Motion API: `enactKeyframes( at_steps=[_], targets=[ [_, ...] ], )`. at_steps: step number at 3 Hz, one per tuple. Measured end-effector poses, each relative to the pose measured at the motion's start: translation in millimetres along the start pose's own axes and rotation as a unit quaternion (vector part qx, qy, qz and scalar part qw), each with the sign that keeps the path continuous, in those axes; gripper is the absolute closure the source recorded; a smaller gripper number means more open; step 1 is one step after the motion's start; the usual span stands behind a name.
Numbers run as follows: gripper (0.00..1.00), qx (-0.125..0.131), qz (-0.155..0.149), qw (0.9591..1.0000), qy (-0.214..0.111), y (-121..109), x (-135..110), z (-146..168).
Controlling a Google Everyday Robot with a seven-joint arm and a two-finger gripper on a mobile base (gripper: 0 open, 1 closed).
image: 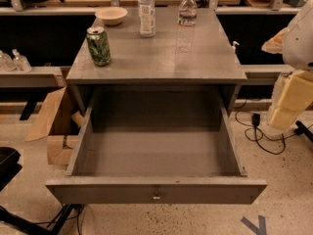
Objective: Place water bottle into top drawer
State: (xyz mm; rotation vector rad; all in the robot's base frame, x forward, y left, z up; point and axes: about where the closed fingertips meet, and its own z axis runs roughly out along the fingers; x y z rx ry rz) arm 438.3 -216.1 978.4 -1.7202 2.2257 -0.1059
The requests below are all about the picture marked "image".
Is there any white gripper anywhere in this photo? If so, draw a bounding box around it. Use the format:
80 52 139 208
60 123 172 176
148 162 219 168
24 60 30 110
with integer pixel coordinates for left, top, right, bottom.
261 28 313 130

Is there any clear water bottle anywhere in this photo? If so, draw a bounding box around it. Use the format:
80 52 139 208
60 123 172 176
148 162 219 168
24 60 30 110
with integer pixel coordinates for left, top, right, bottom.
177 0 197 53

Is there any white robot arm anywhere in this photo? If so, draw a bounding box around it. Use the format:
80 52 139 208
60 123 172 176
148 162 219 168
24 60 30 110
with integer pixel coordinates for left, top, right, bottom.
262 0 313 130

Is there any open grey top drawer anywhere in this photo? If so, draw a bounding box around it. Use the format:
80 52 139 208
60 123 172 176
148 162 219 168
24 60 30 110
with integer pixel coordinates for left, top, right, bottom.
46 91 267 204

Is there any tall white labelled bottle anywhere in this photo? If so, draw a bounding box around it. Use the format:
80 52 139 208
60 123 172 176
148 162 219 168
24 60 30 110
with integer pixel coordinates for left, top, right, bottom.
138 0 156 37

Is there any metal drawer knob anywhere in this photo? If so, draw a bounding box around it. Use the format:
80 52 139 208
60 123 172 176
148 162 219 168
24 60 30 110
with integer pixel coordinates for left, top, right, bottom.
152 190 161 202

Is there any clear pump bottle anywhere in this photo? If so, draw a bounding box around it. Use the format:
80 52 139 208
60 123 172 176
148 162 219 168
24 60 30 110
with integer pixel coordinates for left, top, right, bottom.
0 50 16 71
12 49 32 72

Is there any small white pump dispenser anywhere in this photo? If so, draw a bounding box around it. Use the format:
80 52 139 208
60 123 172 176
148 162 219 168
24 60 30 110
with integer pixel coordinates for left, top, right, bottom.
232 41 240 54

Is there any grey cabinet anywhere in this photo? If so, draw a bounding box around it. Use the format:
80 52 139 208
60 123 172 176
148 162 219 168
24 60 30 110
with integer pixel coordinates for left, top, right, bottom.
67 7 246 125

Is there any white bowl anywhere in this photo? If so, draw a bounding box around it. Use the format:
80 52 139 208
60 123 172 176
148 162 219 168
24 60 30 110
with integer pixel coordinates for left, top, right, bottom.
95 7 127 25

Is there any green soda can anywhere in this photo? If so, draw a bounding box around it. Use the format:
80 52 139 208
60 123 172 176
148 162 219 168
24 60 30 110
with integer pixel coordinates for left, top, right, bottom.
86 26 111 67

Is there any cardboard box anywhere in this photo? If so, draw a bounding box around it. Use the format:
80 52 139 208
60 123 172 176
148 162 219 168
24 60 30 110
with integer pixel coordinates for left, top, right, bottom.
25 86 83 165

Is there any black chair base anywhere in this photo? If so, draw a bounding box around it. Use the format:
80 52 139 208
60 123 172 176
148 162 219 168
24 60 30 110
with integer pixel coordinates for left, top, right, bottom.
0 146 84 235

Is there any black power adapter cable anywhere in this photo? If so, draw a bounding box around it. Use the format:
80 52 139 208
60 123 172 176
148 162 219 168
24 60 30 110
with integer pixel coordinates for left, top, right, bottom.
234 111 302 156

